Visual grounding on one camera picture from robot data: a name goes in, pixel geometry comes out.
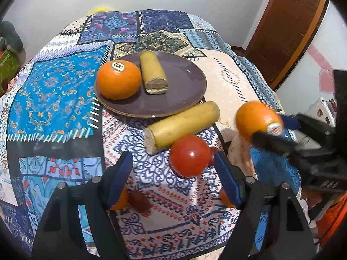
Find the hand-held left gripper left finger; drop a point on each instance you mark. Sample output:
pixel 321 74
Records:
pixel 120 176

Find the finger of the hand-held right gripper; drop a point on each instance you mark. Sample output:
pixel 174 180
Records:
pixel 276 143
pixel 290 122

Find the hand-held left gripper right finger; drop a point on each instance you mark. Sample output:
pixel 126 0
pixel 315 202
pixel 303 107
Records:
pixel 226 178

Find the large orange with sticker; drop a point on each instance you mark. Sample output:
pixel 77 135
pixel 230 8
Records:
pixel 252 116
pixel 118 82

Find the red tomato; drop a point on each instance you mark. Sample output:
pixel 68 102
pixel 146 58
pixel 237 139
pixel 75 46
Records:
pixel 189 155

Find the dark purple plate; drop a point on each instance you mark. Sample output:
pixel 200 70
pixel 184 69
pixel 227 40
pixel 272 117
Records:
pixel 179 86

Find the pink heart decal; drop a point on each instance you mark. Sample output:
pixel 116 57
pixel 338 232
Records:
pixel 325 73

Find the patchwork printed blanket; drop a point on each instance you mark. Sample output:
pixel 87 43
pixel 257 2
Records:
pixel 54 92

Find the green bag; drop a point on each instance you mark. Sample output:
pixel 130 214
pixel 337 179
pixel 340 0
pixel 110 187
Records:
pixel 8 65

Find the yellow fluffy pillow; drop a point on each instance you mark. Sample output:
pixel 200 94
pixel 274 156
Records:
pixel 100 8

